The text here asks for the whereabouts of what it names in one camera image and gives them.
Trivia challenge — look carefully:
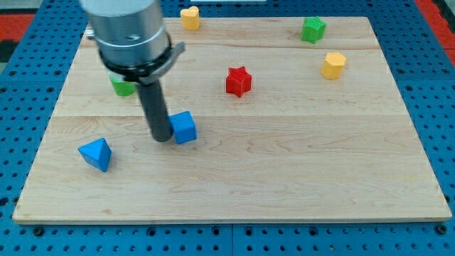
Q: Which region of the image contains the blue cube block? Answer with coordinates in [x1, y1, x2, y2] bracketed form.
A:
[169, 111, 197, 144]

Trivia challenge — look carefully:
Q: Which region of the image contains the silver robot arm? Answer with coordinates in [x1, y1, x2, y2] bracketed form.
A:
[80, 0, 186, 85]

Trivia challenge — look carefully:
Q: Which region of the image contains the light wooden board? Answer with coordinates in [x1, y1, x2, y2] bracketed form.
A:
[13, 17, 451, 225]

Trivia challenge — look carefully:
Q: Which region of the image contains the red star block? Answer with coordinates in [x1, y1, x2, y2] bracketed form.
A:
[225, 66, 252, 97]

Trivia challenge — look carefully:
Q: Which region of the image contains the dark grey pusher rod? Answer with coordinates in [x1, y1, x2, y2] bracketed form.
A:
[136, 80, 173, 142]

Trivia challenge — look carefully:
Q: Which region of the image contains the green cylinder block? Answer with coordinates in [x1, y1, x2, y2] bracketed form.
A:
[109, 75, 136, 97]

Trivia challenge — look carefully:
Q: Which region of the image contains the yellow heart block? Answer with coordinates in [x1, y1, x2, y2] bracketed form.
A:
[180, 6, 200, 31]

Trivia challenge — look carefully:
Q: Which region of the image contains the yellow hexagon block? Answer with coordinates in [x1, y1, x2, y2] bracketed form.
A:
[321, 52, 347, 80]

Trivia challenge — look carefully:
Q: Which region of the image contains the green star block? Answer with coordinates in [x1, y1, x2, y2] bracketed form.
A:
[301, 16, 326, 44]

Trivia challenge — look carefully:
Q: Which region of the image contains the blue triangular prism block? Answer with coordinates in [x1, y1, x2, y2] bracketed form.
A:
[78, 138, 112, 172]

